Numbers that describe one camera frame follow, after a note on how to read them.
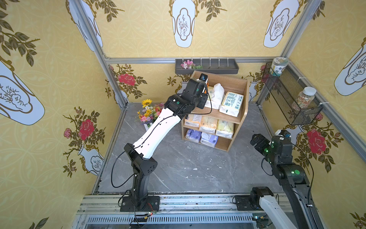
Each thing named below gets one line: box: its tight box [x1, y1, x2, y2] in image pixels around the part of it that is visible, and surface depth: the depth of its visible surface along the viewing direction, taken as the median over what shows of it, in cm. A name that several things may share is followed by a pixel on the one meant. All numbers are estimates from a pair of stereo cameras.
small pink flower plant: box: [180, 59, 203, 70], surface depth 89 cm
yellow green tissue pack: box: [215, 119, 234, 139], surface depth 80 cm
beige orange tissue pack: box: [199, 115, 218, 134], surface depth 82 cm
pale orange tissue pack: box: [184, 114, 203, 128], surface depth 85 cm
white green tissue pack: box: [219, 91, 244, 118], surface depth 72 cm
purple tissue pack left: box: [185, 128, 203, 144], surface depth 96 cm
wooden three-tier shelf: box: [181, 70, 250, 153], surface depth 81 cm
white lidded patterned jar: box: [269, 56, 289, 77], surface depth 87 cm
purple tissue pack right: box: [200, 131, 219, 148], surface depth 92 cm
